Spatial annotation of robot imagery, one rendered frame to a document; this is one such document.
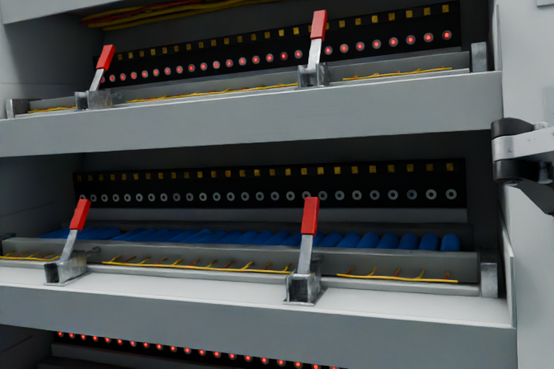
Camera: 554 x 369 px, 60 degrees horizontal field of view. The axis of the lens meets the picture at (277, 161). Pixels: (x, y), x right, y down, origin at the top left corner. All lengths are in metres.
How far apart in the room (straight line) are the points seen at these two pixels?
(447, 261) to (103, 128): 0.37
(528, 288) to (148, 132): 0.37
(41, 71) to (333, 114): 0.50
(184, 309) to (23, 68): 0.46
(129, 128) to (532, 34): 0.38
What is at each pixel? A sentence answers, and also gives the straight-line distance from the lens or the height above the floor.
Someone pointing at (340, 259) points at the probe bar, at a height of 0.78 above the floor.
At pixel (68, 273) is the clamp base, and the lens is 0.56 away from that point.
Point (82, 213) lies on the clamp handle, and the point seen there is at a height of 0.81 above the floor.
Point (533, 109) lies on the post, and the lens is 0.41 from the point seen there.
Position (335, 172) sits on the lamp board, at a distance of 0.57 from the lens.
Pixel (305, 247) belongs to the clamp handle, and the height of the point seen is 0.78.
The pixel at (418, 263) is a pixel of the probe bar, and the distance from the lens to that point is 0.45.
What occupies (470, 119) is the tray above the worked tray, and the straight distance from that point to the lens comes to 0.42.
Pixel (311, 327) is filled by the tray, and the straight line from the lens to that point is 0.41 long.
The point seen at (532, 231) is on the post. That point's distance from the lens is 0.38.
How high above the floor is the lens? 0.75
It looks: 14 degrees up
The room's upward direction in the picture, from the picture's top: 4 degrees clockwise
